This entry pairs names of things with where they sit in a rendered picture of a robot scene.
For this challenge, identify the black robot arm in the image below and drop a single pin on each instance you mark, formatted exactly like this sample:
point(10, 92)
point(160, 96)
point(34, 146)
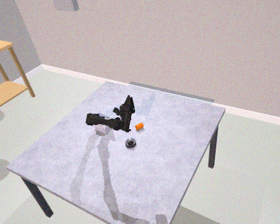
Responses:
point(115, 124)

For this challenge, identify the orange knob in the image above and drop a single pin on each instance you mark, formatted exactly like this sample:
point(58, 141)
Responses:
point(139, 126)

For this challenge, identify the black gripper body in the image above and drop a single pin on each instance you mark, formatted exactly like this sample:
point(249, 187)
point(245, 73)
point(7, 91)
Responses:
point(127, 113)

